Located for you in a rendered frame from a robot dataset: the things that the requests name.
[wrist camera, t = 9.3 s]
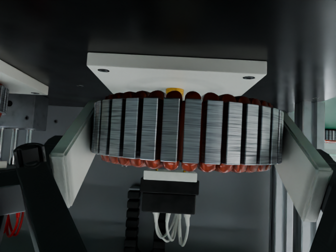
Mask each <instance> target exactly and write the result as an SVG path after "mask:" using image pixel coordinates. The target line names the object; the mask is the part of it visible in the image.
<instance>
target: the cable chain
mask: <svg viewBox="0 0 336 252"><path fill-rule="evenodd" d="M140 196H141V192H140V186H134V185H132V186H131V187H130V188H129V191H128V193H127V198H128V199H129V200H128V201H127V208H128V210H127V211H126V217H127V220H126V224H125V226H126V227H127V228H126V230H125V237H126V239H125V240H124V246H125V247H124V252H141V251H140V250H139V248H138V236H137V235H138V233H139V227H138V225H139V218H138V216H139V214H140V209H139V206H140V199H139V198H140ZM165 221H166V213H159V217H158V227H159V230H160V232H161V234H162V235H164V234H165V233H166V222H165ZM153 238H154V240H153V249H152V250H151V251H150V252H165V241H163V239H160V238H159V237H158V236H157V234H156V230H155V223H154V234H153Z"/></svg>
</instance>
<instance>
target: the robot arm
mask: <svg viewBox="0 0 336 252"><path fill-rule="evenodd" d="M97 101H98V100H90V101H88V103H87V104H86V105H85V107H84V108H83V109H82V111H81V112H80V113H79V115H78V116H77V118H76V119H75V120H74V122H73V123H72V124H71V126H70V127H69V128H68V130H67V131H66V132H65V134H64V135H55V136H53V137H51V138H49V139H48V140H47V141H46V142H45V144H44V145H43V144H41V143H35V142H31V143H25V144H22V145H20V146H18V147H16V148H15V149H14V150H13V155H14V160H15V166H16V169H15V170H10V171H2V172H0V247H1V242H2V238H3V234H4V230H5V225H6V221H7V217H8V215H9V214H15V213H21V212H25V216H26V220H27V224H28V228H29V232H30V235H31V239H32V243H33V247H34V251H35V252H87V249H86V247H85V245H84V243H83V241H82V238H81V236H80V234H79V232H78V230H77V227H76V225H75V223H74V221H73V218H72V216H71V214H70V212H69V210H68V208H70V206H72V205H73V202H74V200H75V198H76V196H77V194H78V192H79V189H80V187H81V185H82V183H83V181H84V179H85V176H86V174H87V172H88V170H89V168H90V166H91V163H92V161H93V159H94V157H95V155H96V154H95V153H92V152H91V147H92V131H93V116H94V103H95V102H97ZM282 111H283V138H282V163H280V164H274V166H275V168H276V170H277V172H278V174H279V176H280V178H281V180H282V182H283V184H284V186H285V188H286V190H287V192H288V194H289V196H290V198H291V200H292V202H293V204H294V206H295V208H296V210H297V212H298V214H299V216H300V218H301V220H303V222H316V221H317V220H318V217H319V214H320V211H322V213H323V214H322V217H321V219H320V222H319V225H318V228H317V231H316V234H315V236H314V239H313V242H312V245H311V248H310V251H309V252H336V162H335V161H334V160H333V158H332V157H331V156H330V155H329V154H328V153H326V152H325V151H323V150H322V149H315V148H314V146H313V145H312V144H311V143H310V141H309V140H308V139H307V138H306V136H305V135H304V134H303V133H302V131H301V130H300V129H299V128H298V127H297V125H296V124H295V123H294V122H293V120H292V119H291V118H290V117H289V115H288V114H287V113H286V112H285V111H284V110H282Z"/></svg>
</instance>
